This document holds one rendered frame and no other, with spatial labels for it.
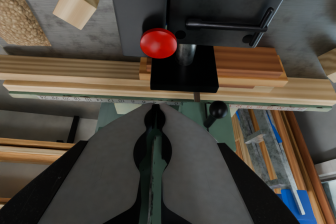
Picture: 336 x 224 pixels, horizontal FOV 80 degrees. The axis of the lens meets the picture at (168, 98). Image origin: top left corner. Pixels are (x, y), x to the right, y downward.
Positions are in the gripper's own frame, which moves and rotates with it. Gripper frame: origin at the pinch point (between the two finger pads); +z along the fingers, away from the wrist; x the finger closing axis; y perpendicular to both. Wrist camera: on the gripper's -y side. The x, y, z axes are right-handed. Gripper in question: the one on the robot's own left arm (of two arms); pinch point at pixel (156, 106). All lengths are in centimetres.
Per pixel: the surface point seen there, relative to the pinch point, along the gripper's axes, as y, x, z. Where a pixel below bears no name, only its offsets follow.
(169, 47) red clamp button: -2.2, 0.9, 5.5
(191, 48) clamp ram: 0.1, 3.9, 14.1
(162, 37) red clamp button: -3.1, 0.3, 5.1
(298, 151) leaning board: 95, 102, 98
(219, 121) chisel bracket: 8.8, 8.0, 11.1
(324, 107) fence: 12.5, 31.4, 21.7
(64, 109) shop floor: 129, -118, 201
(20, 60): 5.5, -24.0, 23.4
